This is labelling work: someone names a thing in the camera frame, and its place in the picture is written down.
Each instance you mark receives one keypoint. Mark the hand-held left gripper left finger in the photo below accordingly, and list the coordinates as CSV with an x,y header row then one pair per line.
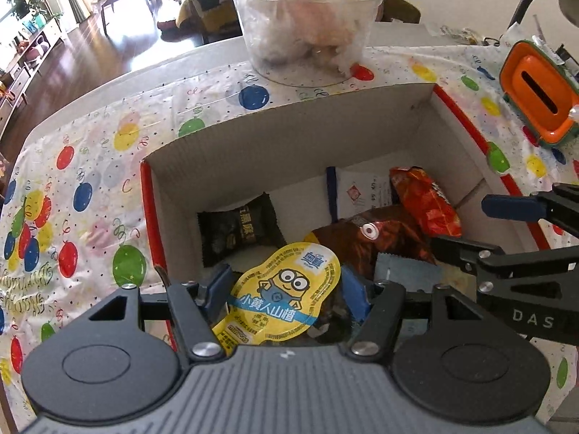
x,y
219,289

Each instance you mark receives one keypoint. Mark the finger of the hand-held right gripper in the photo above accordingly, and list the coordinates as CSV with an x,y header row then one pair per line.
x,y
511,207
466,251

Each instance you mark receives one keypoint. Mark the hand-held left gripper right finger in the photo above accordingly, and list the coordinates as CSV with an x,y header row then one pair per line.
x,y
357,294

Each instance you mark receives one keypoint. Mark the brown snack packet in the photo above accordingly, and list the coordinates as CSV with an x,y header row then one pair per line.
x,y
362,244

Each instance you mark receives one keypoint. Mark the light blue snack packet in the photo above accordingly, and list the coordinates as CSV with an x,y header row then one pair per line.
x,y
407,273

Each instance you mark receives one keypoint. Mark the yellow cartoon snack packet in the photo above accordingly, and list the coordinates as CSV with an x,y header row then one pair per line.
x,y
280,289

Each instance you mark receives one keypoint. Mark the black snack packet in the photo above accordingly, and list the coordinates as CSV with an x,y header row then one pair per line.
x,y
239,230

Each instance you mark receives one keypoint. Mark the red snack packet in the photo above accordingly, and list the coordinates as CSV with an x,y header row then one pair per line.
x,y
425,203

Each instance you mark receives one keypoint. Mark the white blue-edged snack packet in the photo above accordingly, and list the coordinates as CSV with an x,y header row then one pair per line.
x,y
362,190

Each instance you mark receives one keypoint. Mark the red white cardboard box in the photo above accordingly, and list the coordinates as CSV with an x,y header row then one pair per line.
x,y
271,144

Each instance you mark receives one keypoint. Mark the balloon print tablecloth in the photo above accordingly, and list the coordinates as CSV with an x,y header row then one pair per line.
x,y
104,167

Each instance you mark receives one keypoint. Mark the bunch of keys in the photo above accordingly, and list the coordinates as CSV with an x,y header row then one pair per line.
x,y
459,34

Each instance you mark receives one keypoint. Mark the clear plastic tub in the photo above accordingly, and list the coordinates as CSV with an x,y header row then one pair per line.
x,y
253,31

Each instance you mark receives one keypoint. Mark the round floor cushion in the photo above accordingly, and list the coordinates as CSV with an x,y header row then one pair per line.
x,y
172,23

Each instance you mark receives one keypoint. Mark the teal sofa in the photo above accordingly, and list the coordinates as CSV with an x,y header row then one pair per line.
x,y
208,9

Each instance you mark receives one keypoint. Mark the crumpled clear plastic bag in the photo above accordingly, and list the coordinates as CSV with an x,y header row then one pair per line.
x,y
312,9

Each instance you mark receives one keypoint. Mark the wooden television cabinet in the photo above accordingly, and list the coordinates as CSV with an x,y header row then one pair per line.
x,y
27,58

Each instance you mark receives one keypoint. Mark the wooden coffee table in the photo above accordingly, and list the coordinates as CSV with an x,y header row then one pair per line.
x,y
117,0

